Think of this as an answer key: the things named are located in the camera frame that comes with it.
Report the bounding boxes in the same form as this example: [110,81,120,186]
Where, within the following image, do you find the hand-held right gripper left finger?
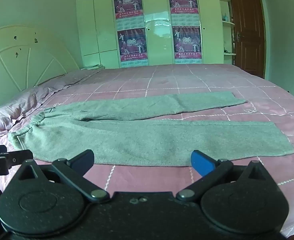
[18,149,110,203]

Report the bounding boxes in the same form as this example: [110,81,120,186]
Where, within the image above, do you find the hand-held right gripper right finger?
[176,150,276,202]

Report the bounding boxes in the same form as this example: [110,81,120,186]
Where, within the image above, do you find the grey-green towel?
[8,91,294,167]

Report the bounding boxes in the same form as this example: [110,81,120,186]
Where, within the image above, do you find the lilac pillow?
[34,69,103,98]
[0,90,53,137]

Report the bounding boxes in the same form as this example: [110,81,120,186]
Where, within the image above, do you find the cream wooden headboard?
[0,25,80,115]

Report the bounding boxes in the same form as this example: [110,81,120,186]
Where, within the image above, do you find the stack of pale papers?
[80,64,105,71]

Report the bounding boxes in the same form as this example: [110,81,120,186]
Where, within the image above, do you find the brown wooden door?
[225,0,267,79]

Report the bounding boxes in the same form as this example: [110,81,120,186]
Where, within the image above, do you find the cream corner shelf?
[217,0,237,65]

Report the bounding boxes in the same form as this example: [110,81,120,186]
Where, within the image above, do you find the purple wall poster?
[113,0,144,20]
[117,28,148,62]
[172,26,202,59]
[167,0,199,15]

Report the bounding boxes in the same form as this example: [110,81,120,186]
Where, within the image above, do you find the green wall cabinets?
[76,0,226,69]

